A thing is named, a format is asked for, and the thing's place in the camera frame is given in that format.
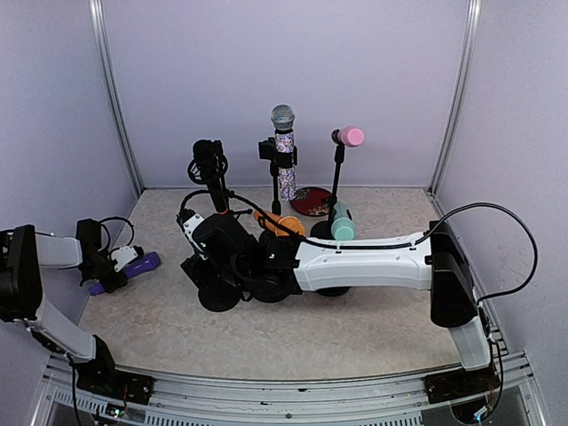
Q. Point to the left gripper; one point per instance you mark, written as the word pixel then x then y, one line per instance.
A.
pixel 112 285

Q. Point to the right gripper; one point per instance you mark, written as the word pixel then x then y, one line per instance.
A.
pixel 198 273

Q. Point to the black round-base stand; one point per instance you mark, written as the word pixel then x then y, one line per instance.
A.
pixel 274 268
pixel 219 299
pixel 333 292

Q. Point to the purple microphone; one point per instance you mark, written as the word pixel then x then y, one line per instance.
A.
pixel 147 263

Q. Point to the orange microphone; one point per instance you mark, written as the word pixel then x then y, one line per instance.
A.
pixel 278 225

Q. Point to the teal microphone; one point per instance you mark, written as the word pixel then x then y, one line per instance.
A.
pixel 342 226

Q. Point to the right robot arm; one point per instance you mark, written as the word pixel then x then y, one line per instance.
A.
pixel 429 262

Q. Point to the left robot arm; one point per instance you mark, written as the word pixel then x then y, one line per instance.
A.
pixel 25 252

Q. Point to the black tripod mic stand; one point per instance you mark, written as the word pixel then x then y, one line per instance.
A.
pixel 219 177

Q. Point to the black microphone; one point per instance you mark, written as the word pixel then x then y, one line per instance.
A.
pixel 210 177

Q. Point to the tall black stand back-right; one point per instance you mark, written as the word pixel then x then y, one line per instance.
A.
pixel 323 228

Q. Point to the black stand with phone clamp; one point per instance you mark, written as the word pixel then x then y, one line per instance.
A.
pixel 268 151

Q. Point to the glitter silver-head microphone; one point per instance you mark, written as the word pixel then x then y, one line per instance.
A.
pixel 283 117

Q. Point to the pink microphone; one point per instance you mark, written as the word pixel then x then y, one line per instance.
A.
pixel 350 136

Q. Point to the red floral round plate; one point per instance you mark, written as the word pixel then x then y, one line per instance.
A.
pixel 311 201

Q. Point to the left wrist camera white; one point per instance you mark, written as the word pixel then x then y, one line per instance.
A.
pixel 122 256

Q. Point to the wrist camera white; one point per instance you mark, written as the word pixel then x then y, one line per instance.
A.
pixel 189 225
pixel 122 256

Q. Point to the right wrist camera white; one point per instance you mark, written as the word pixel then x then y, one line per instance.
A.
pixel 189 225

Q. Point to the aluminium front rail frame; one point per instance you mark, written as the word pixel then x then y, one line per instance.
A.
pixel 399 399

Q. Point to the left aluminium corner post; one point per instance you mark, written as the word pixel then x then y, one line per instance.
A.
pixel 98 23

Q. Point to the aluminium corner post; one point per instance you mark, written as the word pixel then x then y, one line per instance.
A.
pixel 460 89
pixel 98 23

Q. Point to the right aluminium corner post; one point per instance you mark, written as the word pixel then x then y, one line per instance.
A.
pixel 460 89

